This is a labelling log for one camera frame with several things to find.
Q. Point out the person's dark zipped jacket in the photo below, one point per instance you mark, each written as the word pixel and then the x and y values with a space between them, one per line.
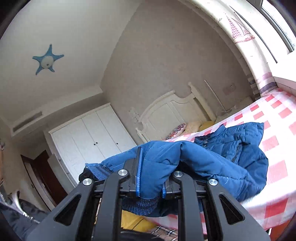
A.
pixel 13 222

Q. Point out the floral print pillow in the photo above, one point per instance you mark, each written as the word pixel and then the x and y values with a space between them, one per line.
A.
pixel 177 130

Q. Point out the dark wooden door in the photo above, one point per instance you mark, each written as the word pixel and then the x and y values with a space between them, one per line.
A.
pixel 44 171

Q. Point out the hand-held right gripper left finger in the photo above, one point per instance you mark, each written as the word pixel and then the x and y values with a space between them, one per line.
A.
pixel 138 171

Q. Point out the white wooden headboard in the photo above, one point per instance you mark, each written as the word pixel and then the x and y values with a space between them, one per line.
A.
pixel 166 115

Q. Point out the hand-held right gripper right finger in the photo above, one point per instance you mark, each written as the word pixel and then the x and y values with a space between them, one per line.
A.
pixel 164 192

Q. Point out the cream pillow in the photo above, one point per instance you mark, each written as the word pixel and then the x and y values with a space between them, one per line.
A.
pixel 193 127

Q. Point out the sailboat print curtain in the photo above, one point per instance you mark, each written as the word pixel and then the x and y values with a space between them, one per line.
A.
pixel 238 32

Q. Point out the window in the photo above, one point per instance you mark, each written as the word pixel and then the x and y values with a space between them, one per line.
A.
pixel 277 23

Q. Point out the white wardrobe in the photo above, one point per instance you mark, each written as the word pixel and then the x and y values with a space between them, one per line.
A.
pixel 97 129

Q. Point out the red white checked sheet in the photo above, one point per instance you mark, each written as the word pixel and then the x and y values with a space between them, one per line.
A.
pixel 277 129

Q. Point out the wooden window ledge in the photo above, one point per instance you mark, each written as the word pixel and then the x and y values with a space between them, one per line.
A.
pixel 286 84

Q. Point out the blue quilted puffer jacket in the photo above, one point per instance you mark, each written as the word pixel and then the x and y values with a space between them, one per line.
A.
pixel 208 162

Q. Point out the ceiling air vent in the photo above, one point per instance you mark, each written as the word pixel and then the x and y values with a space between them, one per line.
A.
pixel 27 121

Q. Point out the blue starfish ceiling lamp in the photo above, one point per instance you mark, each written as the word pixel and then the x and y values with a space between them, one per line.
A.
pixel 47 61

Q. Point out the white pole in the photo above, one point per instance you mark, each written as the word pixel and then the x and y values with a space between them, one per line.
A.
pixel 214 93

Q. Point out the tan plaid cloth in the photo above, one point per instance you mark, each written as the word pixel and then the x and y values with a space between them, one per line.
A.
pixel 161 231

